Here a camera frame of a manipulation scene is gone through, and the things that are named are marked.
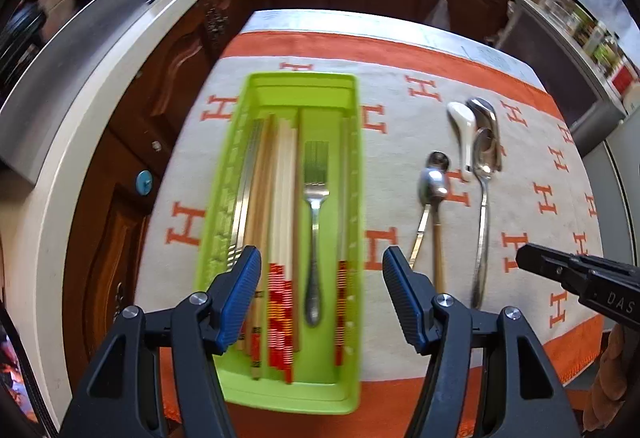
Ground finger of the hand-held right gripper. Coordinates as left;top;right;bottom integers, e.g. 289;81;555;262
515;242;596;291

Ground red canister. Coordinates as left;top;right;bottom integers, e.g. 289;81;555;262
611;60;639;95

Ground white kitchen countertop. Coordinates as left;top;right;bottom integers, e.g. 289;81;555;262
0;0;631;419

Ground steel soup spoon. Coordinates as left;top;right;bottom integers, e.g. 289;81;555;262
466;97;503;174

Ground green plastic utensil tray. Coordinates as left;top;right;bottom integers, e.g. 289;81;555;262
192;71;363;416

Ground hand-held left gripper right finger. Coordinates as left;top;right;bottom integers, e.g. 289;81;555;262
382;245;581;438

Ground brown wooden chopstick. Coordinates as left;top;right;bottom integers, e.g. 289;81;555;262
248;114;278;380
239;114;273;351

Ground cream chopstick red patterned end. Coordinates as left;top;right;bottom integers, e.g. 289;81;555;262
268;121;283;371
276;121;292;385
333;115;352;367
285;123;301;354

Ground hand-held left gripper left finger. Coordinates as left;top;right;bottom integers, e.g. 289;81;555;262
59;245;263;438

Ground grey refrigerator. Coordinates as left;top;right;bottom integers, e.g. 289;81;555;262
570;103;640;269

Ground small steel spoon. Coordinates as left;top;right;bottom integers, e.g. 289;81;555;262
407;167;450;270

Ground wooden handled metal spoon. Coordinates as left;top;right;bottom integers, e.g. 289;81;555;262
425;150;452;297

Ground person's right hand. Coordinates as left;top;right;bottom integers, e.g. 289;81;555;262
582;322;640;436

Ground stainless steel splash panel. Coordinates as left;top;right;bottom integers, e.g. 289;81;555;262
0;0;152;185

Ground large steel spoon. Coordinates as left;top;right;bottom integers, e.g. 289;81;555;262
470;127;503;311

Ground steel fork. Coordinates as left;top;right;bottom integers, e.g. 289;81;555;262
302;139;332;326

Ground white ceramic spoon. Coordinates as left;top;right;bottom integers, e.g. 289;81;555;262
446;101;477;182

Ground hanging plastic bag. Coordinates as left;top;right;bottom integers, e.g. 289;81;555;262
425;0;454;30

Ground orange white printed blanket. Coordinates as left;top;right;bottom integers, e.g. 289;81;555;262
134;29;607;438

